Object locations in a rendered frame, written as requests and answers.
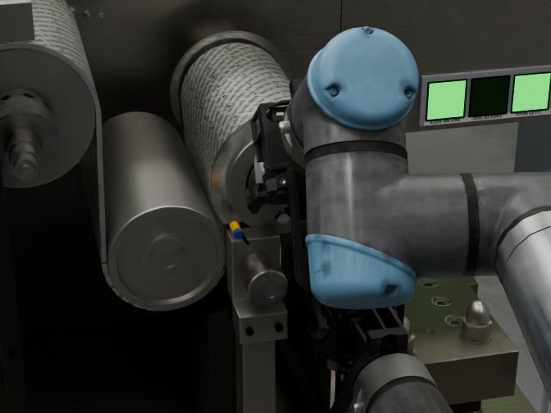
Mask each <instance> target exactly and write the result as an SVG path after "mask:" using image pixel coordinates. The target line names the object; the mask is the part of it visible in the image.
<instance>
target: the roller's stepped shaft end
mask: <svg viewBox="0 0 551 413"><path fill-rule="evenodd" d="M4 147H5V158H6V162H7V165H8V166H9V167H10V169H11V171H12V172H13V174H14V175H15V176H16V177H17V178H18V179H20V180H24V181H28V180H32V179H33V178H34V177H35V176H36V175H37V173H38V171H39V168H40V165H41V164H42V161H43V151H42V145H41V141H40V138H39V136H38V135H37V134H36V133H35V132H33V131H32V130H29V129H17V130H14V131H12V132H11V133H10V134H9V135H8V136H7V138H6V140H5V143H4Z"/></svg>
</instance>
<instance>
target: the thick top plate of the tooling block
mask: <svg viewBox="0 0 551 413"><path fill-rule="evenodd" d="M475 300H480V299H479V298H478V297H477V296H476V294H475V293H474V291H473V290H472V289H471V287H470V286H469V285H468V283H467V282H466V280H465V279H464V278H463V277H427V278H417V282H416V283H415V292H414V295H413V297H412V299H411V300H410V301H409V302H407V303H405V307H404V316H405V317H407V318H408V319H409V321H410V323H411V326H412V336H413V337H414V348H415V355H416V357H417V359H418V360H420V361H421V362H423V363H424V365H425V367H426V368H427V370H428V371H429V373H430V375H431V377H432V378H433V380H434V381H435V383H436V385H437V386H438V388H439V390H440V391H441V393H442V395H443V397H444V399H445V400H446V402H447V403H448V404H449V405H452V404H458V403H464V402H475V401H481V400H486V399H492V398H498V397H509V396H514V392H515V384H516V377H517V362H518V354H519V351H518V350H517V348H516V347H515V345H514V344H513V343H512V341H511V340H510V338H509V337H508V336H507V335H506V334H505V333H504V331H503V330H502V328H501V327H500V326H499V324H498V323H497V321H496V320H495V319H494V317H493V316H492V315H491V314H490V320H491V321H492V330H491V333H492V334H493V337H492V340H491V341H490V342H488V343H486V344H481V345H475V344H470V343H466V342H465V341H463V340H462V339H461V338H460V336H459V333H460V330H461V329H462V318H463V317H465V316H466V310H467V307H468V305H469V304H470V303H471V302H473V301H475Z"/></svg>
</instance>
